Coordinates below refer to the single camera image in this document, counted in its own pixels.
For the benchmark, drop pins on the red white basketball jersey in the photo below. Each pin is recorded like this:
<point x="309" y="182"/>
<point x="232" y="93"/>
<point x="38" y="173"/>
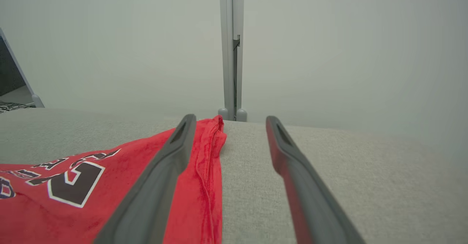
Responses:
<point x="55" y="218"/>

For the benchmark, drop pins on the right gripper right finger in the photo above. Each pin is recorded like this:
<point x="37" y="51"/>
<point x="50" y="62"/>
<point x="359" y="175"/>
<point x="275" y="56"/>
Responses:
<point x="314" y="207"/>

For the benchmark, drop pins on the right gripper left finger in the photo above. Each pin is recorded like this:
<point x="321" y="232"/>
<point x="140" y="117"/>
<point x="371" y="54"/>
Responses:
<point x="153" y="200"/>

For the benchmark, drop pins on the grey partition post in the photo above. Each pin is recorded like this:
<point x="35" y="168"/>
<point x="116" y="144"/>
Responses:
<point x="227" y="53"/>
<point x="22" y="74"/>

